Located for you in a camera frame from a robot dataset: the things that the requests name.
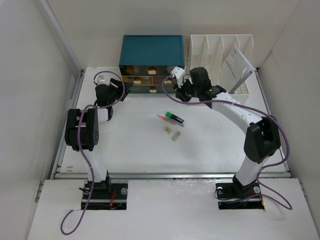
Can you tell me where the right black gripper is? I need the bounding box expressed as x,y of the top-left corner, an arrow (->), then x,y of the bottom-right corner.
173,76 -> 200,103

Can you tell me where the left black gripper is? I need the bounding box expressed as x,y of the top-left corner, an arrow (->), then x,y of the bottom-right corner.
107,79 -> 133,106

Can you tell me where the teal drawer organizer box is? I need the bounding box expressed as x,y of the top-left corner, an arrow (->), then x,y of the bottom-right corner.
118,35 -> 185,94

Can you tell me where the white spiral manual booklet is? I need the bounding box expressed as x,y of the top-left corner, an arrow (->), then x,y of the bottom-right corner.
218,46 -> 256,94

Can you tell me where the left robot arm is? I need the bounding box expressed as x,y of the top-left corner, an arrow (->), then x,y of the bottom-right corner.
64,78 -> 133,199

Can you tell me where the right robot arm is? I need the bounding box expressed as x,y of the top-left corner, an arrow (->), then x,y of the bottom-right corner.
171,66 -> 281,197

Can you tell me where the green black highlighter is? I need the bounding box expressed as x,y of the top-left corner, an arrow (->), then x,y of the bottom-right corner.
165,111 -> 184,124

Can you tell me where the blue pen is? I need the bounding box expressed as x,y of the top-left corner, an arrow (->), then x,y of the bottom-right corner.
164,116 -> 185,127

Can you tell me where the orange pen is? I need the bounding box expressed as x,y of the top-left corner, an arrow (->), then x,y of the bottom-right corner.
156,114 -> 176,125

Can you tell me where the white file rack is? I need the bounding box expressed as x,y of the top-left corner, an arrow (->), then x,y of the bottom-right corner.
186,34 -> 254,104

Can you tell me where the small yellow eraser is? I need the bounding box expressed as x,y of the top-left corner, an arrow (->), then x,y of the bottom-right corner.
164,127 -> 172,134

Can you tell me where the silver staple box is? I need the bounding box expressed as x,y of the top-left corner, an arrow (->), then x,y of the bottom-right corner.
171,131 -> 181,142

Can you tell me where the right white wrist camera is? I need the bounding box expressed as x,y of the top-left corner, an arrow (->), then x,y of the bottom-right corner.
171,66 -> 186,88

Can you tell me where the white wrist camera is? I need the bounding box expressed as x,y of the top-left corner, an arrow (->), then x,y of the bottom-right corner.
171,66 -> 186,88
94,74 -> 110,86

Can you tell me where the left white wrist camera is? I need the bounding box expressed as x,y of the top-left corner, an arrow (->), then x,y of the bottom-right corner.
94,74 -> 110,86

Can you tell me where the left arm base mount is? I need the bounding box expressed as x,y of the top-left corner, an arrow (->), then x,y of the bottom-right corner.
86,176 -> 129,211

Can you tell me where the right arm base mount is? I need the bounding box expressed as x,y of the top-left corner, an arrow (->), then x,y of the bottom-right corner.
214,177 -> 265,210

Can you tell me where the aluminium table rail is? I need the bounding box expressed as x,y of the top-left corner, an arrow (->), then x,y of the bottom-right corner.
51,171 -> 292,181

